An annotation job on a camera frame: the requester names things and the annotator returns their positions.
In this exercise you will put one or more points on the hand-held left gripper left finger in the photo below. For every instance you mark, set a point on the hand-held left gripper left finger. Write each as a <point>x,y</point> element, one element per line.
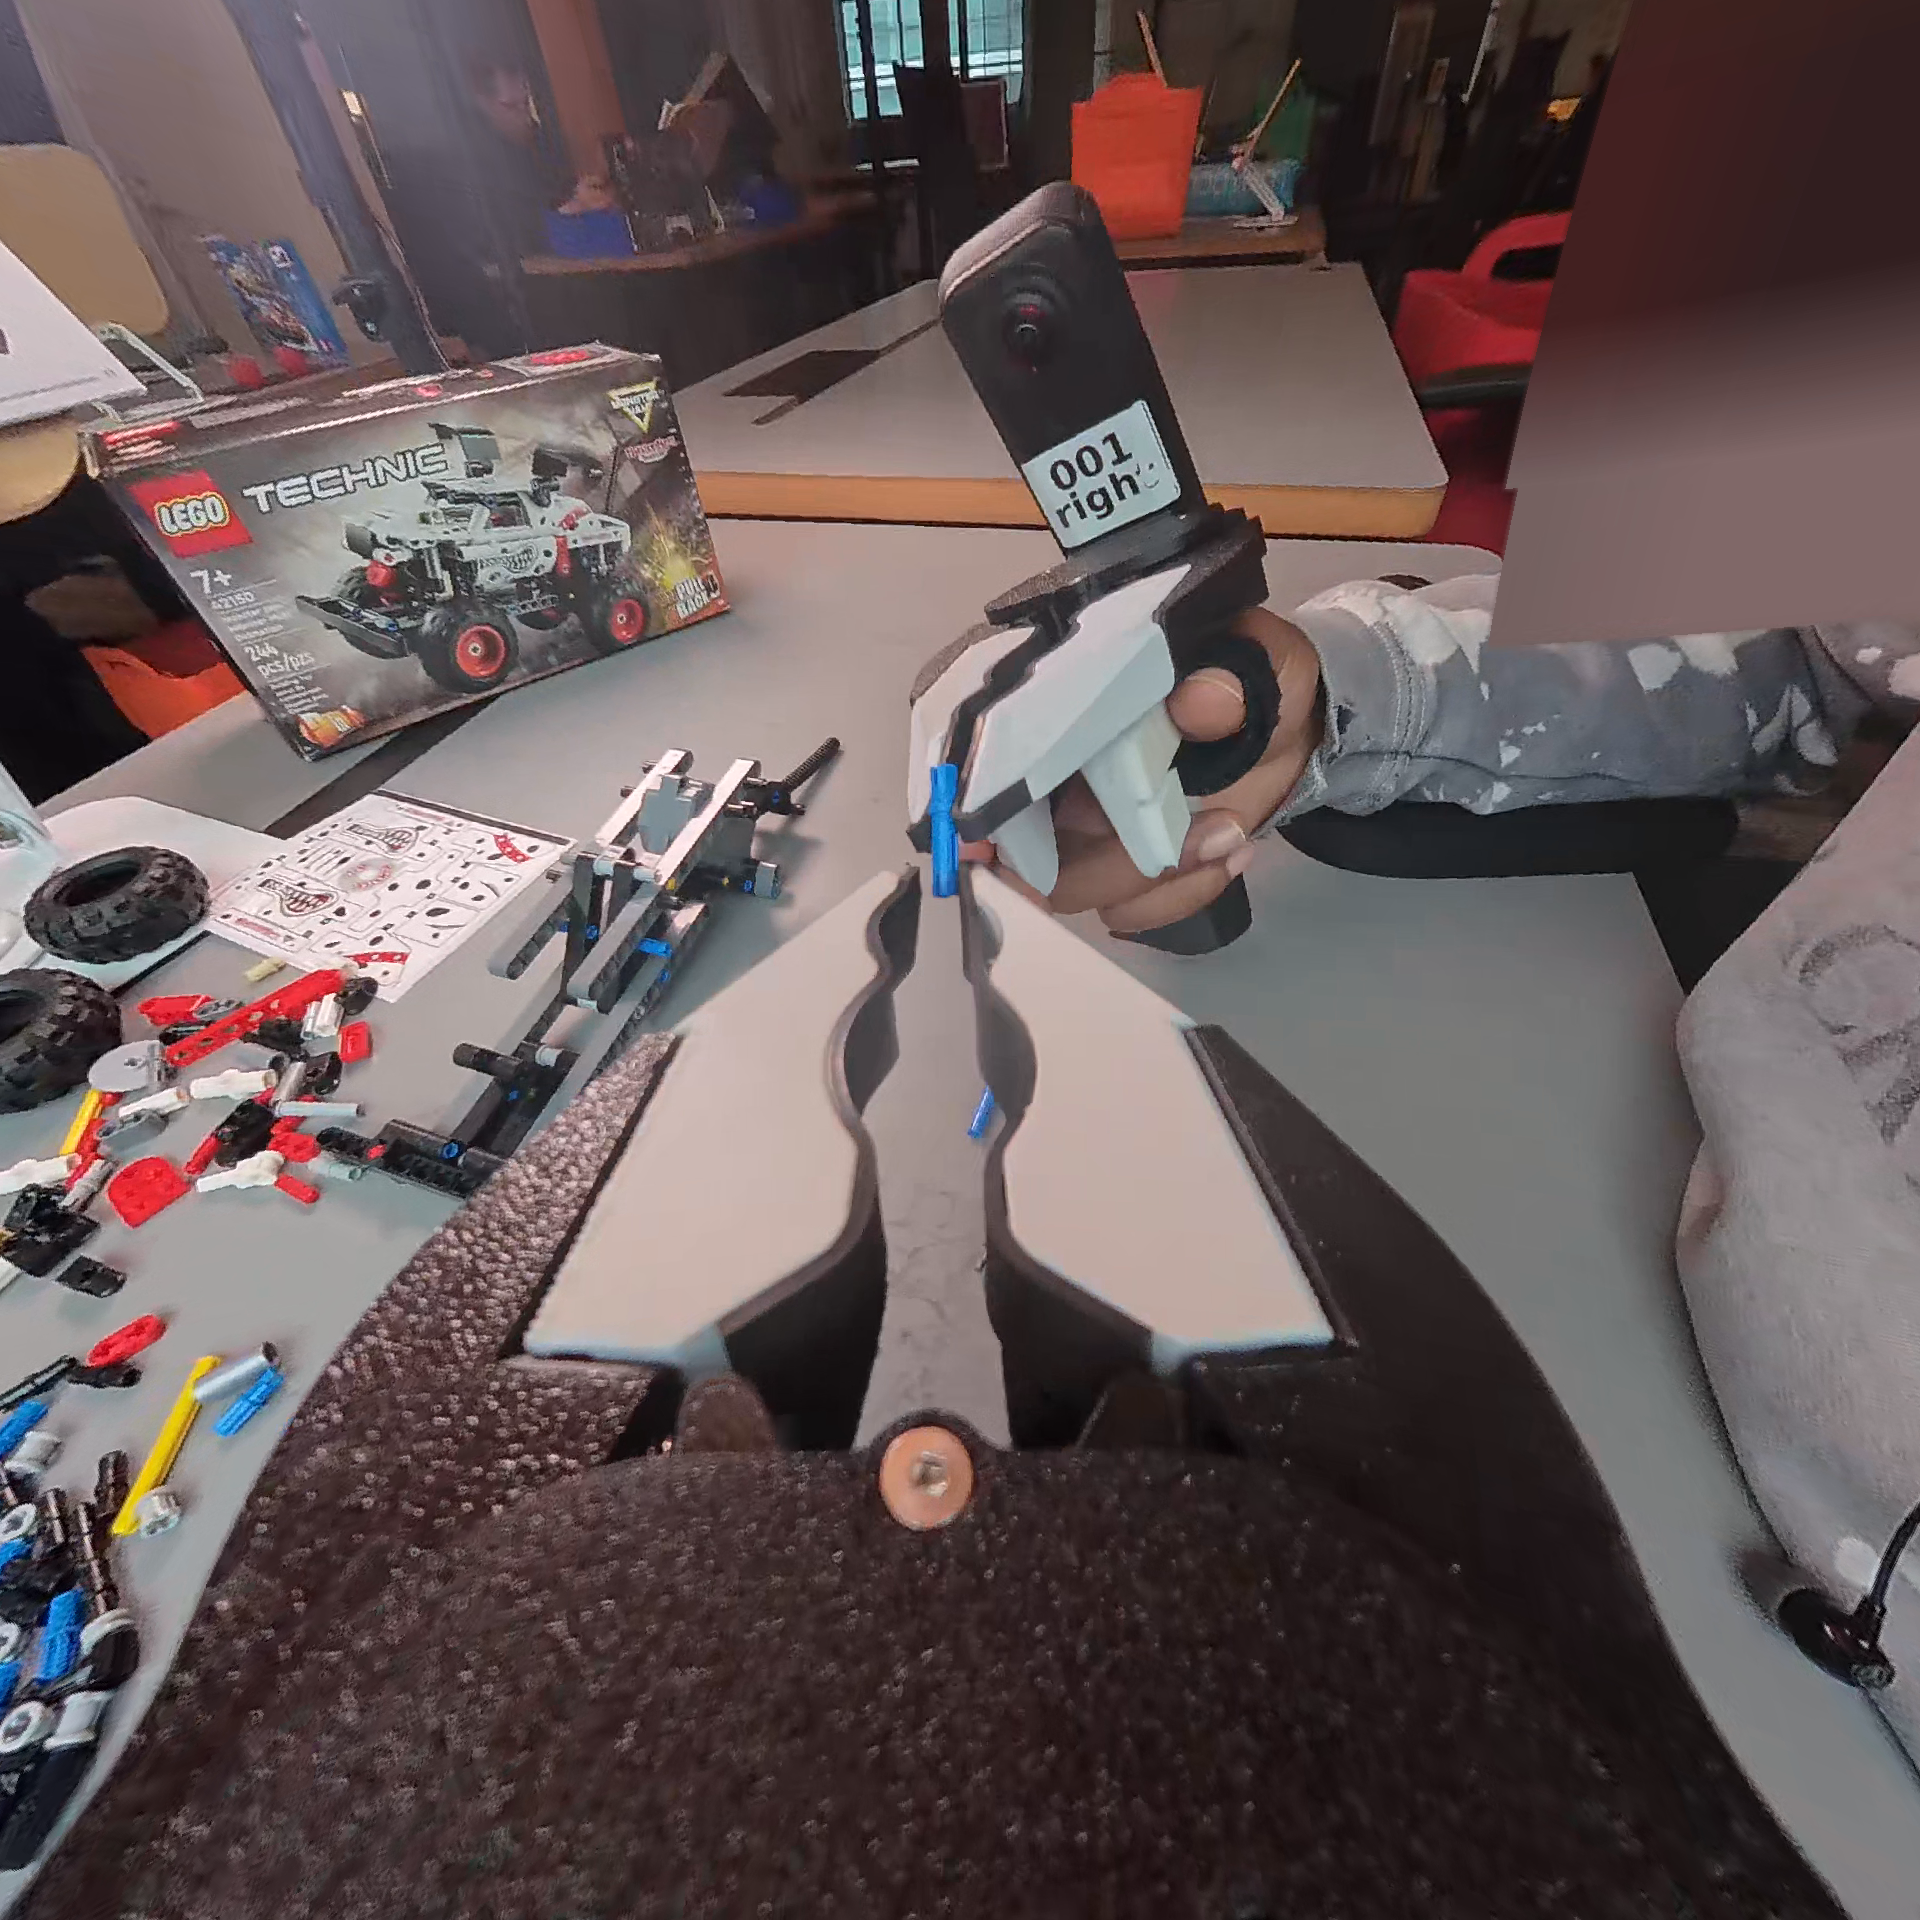
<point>690,1201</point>

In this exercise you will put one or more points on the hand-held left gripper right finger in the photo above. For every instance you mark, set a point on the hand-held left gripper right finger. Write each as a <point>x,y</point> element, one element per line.
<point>1170,1201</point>

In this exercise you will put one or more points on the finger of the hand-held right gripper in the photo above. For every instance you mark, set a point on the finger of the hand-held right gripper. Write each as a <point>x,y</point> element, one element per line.
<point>954,708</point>
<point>1093,689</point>

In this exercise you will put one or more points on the blue toy pin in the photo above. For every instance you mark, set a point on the blue toy pin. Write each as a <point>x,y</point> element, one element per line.
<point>940,829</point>
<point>979,1112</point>

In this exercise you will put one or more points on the grey toy brick chassis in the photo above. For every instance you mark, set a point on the grey toy brick chassis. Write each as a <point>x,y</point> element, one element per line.
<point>601,963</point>

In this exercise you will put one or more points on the pile of blue black pins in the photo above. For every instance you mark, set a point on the pile of blue black pins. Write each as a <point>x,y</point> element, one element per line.
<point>93,1592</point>

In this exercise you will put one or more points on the person's right forearm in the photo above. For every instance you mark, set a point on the person's right forearm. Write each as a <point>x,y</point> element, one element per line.
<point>1563,708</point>

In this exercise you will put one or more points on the grey desk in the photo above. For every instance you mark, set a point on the grey desk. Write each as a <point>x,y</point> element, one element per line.
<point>1442,1019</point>

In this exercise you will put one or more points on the person's right hand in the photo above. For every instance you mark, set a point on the person's right hand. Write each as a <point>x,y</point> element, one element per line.
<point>1298,721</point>

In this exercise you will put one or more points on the orange plastic crate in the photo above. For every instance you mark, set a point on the orange plastic crate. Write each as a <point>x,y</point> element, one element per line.
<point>1134,157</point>

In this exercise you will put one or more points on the grey table with wooden edge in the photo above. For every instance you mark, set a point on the grey table with wooden edge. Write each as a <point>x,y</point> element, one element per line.
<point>1260,389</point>

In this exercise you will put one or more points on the white sticker sheet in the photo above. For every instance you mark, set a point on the white sticker sheet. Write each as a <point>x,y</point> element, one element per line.
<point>377,895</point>

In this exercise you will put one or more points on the toy truck cardboard box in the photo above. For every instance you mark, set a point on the toy truck cardboard box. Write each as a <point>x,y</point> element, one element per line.
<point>421,541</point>

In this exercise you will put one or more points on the black toy tyre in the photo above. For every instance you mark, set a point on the black toy tyre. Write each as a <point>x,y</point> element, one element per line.
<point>114,903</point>
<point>45,1038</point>

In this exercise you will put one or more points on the building instruction booklet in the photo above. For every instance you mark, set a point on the building instruction booklet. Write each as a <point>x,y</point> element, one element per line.
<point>61,332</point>

